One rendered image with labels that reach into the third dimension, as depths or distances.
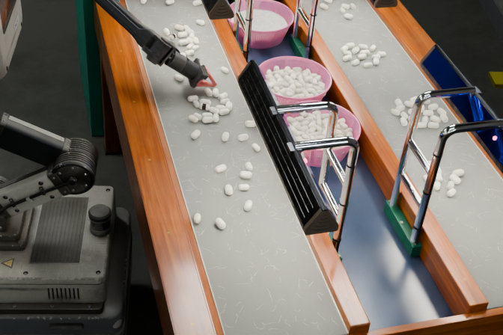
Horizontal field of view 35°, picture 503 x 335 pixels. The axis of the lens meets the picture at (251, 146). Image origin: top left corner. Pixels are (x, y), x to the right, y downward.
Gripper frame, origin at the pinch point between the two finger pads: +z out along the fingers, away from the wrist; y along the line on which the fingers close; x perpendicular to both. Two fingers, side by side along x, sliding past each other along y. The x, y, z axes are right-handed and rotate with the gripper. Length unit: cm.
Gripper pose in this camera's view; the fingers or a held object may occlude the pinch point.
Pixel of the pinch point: (213, 84)
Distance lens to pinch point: 276.0
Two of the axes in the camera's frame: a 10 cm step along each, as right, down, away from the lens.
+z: 7.1, 4.1, 5.7
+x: -6.6, 6.8, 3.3
